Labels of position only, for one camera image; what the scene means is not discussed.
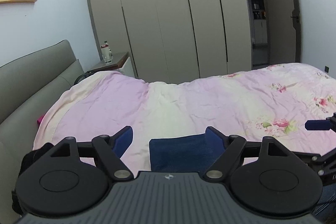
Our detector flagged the grey bedroom door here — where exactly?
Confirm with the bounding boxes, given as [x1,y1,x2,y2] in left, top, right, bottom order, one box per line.
[265,0,302,65]

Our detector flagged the wooden top nightstand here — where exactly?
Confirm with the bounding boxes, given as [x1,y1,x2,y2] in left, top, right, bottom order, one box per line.
[87,52,135,78]

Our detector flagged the operator denim clad leg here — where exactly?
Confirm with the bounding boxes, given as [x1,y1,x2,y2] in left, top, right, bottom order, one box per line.
[313,184,336,223]

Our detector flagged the pink floral bed quilt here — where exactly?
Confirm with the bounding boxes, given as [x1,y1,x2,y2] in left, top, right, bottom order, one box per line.
[34,63,335,174]

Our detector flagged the grey upholstered headboard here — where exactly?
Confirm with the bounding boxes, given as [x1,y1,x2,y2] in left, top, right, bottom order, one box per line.
[1,40,84,223]

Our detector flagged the beige built-in wardrobe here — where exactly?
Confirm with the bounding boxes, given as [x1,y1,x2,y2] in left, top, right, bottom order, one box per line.
[88,0,252,84]

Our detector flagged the blue denim jeans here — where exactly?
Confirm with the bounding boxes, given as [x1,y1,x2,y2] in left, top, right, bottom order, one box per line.
[149,134,224,173]

